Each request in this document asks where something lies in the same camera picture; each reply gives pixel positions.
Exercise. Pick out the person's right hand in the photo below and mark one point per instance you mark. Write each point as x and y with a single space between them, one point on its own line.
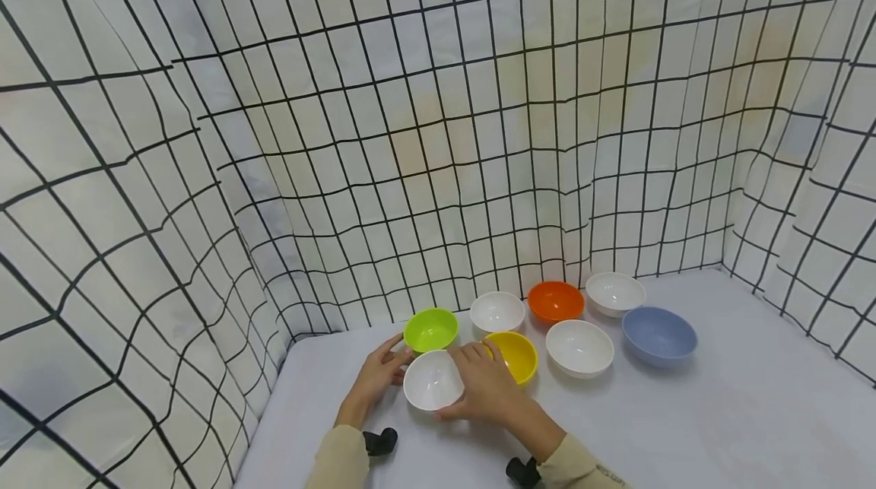
489 390

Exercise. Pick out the person's left hand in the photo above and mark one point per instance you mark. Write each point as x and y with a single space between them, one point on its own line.
373 382

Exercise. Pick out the person's right thumb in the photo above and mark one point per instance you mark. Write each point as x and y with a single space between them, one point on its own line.
452 411

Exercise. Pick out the person's right fingers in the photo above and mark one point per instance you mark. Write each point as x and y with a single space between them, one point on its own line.
475 356

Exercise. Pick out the person's left fingers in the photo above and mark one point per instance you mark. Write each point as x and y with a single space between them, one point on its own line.
399 360

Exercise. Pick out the white plastic bowl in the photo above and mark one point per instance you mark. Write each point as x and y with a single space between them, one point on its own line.
614 293
580 347
497 312
431 382

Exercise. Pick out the person's left forearm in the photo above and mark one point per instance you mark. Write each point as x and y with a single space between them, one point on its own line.
339 458

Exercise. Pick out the person's right forearm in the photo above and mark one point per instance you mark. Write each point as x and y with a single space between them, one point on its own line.
568 462

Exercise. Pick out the yellow plastic bowl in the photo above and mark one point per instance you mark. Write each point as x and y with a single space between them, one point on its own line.
519 356

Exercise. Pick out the green plastic bowl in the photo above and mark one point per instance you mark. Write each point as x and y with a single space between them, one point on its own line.
431 329

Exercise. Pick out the black wrist band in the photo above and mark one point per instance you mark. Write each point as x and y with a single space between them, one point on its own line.
523 471
380 441

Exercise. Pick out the orange plastic bowl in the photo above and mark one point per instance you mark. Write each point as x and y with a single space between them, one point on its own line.
556 300

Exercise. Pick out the blue plastic bowl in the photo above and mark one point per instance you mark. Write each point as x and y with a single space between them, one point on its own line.
658 334

